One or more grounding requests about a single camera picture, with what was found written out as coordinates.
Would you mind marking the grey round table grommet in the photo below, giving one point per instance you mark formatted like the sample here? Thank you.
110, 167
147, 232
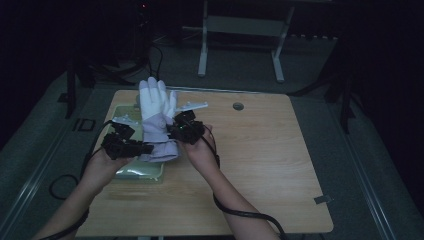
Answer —
238, 106

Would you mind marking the grey tape piece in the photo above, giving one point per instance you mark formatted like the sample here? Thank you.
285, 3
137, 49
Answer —
322, 199

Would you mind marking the person's right hand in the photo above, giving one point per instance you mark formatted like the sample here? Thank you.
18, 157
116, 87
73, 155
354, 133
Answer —
201, 156

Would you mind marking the dark tripod stand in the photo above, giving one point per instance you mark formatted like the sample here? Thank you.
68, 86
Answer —
346, 106

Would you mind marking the white metal desk frame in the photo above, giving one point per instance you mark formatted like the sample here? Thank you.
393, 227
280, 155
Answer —
245, 26

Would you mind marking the white and purple glove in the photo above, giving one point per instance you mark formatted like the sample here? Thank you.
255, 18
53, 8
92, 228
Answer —
153, 106

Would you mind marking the pale green plastic basket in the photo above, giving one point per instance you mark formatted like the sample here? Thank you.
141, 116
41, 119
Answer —
140, 171

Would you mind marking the black equipment stand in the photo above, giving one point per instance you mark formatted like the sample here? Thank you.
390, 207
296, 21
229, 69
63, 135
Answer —
71, 90

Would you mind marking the person's left hand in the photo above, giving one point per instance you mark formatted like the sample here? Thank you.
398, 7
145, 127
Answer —
100, 170

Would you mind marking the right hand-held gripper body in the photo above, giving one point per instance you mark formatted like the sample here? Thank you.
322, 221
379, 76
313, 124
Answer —
188, 130

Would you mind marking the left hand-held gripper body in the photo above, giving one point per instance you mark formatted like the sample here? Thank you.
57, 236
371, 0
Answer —
123, 146

